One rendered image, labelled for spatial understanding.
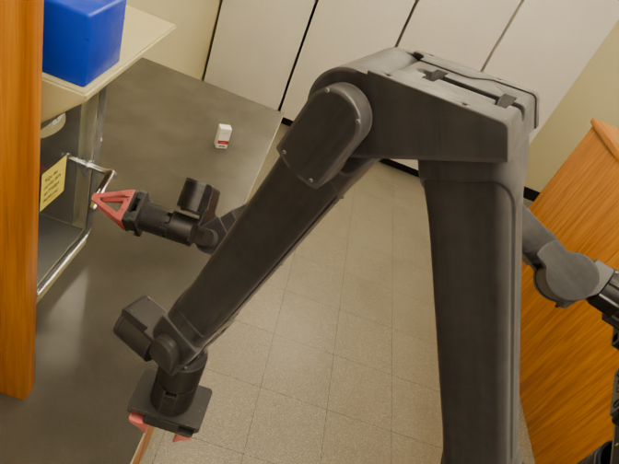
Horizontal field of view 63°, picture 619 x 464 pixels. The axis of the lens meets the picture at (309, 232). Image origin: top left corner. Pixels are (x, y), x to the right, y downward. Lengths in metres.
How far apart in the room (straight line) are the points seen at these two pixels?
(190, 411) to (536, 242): 0.59
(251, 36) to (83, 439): 3.26
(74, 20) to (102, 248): 0.72
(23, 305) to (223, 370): 1.52
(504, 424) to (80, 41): 0.58
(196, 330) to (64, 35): 0.37
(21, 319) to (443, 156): 0.70
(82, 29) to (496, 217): 0.50
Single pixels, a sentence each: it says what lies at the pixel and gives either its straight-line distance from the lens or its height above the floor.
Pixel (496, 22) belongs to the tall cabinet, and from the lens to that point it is 3.83.
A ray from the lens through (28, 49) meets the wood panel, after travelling 0.60.
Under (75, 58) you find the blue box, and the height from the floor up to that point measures 1.54.
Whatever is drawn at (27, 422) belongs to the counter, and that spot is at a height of 0.94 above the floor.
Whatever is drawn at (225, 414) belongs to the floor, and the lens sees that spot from 2.17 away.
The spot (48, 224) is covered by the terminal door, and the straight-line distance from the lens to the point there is 1.01.
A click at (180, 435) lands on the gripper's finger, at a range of 0.77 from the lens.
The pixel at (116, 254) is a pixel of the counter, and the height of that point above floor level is 0.94.
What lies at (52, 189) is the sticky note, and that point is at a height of 1.23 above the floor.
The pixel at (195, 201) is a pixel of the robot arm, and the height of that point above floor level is 1.23.
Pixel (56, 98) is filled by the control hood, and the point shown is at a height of 1.49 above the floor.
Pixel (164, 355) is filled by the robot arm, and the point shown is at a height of 1.34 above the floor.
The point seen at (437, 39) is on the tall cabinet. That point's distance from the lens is 3.80.
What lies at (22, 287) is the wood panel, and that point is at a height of 1.23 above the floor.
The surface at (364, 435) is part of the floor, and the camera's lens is 2.34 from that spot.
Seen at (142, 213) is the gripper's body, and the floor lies 1.19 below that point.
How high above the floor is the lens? 1.84
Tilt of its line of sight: 36 degrees down
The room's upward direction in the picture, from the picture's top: 25 degrees clockwise
